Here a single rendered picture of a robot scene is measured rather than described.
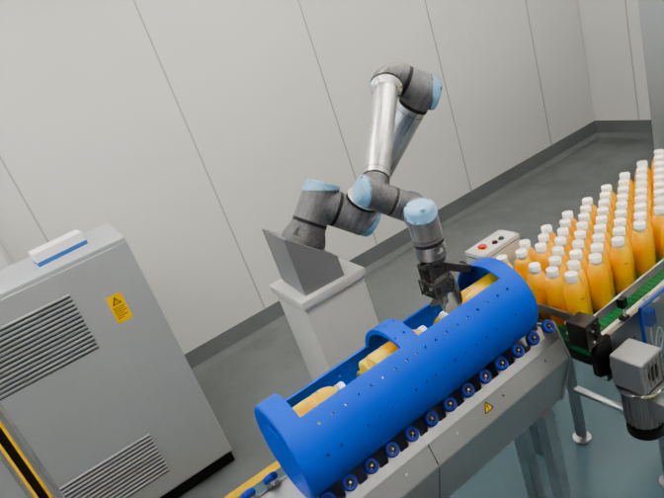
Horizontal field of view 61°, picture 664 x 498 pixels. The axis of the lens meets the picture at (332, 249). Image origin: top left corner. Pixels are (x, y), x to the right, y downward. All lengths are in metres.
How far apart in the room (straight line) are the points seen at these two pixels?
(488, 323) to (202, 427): 1.98
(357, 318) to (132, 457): 1.44
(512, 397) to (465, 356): 0.28
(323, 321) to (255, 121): 2.33
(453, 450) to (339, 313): 0.84
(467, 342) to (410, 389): 0.23
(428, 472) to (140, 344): 1.72
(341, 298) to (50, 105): 2.42
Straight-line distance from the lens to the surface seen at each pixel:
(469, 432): 1.83
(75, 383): 3.03
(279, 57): 4.48
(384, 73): 2.04
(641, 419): 2.15
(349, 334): 2.45
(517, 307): 1.80
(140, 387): 3.10
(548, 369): 2.01
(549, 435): 2.22
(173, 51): 4.22
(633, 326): 2.15
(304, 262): 2.28
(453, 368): 1.67
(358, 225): 2.37
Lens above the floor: 2.09
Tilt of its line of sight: 22 degrees down
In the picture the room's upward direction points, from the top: 20 degrees counter-clockwise
